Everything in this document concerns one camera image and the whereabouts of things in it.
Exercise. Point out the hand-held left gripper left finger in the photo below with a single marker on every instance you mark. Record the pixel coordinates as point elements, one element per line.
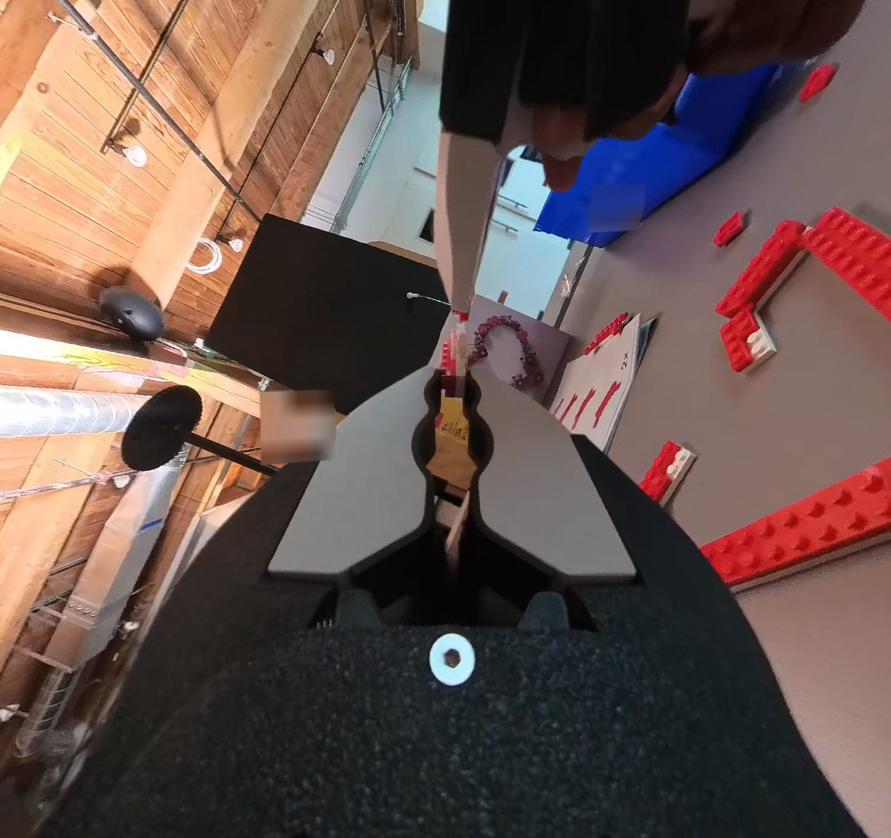
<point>362,490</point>

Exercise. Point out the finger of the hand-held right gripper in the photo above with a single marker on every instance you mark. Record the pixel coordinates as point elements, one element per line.
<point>463,225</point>

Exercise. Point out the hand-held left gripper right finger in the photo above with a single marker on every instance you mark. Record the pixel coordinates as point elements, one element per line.
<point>550,497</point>

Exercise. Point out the red and white brick assembly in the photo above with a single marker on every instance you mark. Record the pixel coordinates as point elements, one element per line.
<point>456,351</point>

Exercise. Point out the small red brick plate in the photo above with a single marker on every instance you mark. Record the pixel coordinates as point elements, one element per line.
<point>817,81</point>
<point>729,228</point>

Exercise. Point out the grey desk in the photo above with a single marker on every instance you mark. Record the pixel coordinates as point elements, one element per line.
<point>800,406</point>

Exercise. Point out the person's right hand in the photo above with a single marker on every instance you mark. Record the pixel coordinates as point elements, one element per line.
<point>786,3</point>

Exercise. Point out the white tipped thin rod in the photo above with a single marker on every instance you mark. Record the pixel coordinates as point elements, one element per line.
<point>426,297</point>

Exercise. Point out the yellow box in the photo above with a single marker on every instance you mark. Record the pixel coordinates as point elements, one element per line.
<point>452,431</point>

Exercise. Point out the white instruction booklet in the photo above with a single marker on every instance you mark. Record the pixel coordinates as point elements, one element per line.
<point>612,392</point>

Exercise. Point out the purple board with flower wreath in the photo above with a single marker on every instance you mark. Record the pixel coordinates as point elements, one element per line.
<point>543,351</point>

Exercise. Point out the narrow red brick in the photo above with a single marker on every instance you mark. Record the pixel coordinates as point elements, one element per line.
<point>607,334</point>

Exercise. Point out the blue plastic bin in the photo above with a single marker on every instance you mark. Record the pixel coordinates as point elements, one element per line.
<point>703,142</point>

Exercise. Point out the ceiling spotlight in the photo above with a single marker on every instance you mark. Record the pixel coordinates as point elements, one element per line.
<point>233,243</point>
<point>132,153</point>
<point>325,53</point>

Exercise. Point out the long red brick plate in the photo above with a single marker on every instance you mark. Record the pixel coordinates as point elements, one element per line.
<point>800,528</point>

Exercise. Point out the black dome fixture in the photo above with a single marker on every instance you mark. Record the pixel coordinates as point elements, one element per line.
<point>132,314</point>

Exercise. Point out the black wall panel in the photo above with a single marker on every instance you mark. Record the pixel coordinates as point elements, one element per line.
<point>313,309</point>

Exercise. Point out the rectangular silver duct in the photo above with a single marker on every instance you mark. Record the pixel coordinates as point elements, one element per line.
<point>118,559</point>

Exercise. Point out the round silver duct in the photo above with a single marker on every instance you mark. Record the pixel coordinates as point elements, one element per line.
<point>62,412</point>

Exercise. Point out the red brick frame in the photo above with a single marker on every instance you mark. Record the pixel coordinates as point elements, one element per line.
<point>856,253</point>

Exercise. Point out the black ceiling rail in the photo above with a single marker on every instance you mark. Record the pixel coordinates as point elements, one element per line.
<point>125,72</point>

